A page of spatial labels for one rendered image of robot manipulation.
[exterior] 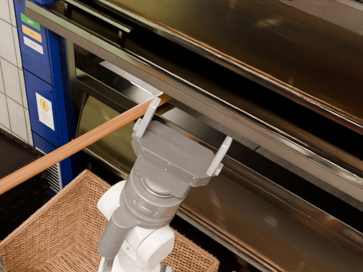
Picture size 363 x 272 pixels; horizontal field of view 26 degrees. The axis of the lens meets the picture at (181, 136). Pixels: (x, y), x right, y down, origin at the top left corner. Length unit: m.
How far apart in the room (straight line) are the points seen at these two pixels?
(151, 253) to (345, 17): 0.60
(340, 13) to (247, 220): 0.67
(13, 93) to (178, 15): 0.96
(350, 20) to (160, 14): 0.52
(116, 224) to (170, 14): 0.78
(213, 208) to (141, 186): 0.92
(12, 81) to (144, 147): 1.56
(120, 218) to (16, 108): 1.54
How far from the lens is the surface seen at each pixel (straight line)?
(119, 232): 1.16
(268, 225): 1.93
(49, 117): 2.42
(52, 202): 2.35
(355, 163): 1.54
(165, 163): 1.06
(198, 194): 2.05
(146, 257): 1.21
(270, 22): 1.65
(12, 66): 2.55
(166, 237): 1.20
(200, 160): 1.09
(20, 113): 2.65
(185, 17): 1.79
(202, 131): 1.97
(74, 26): 1.91
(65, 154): 1.89
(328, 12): 1.52
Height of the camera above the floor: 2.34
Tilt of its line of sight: 37 degrees down
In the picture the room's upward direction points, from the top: straight up
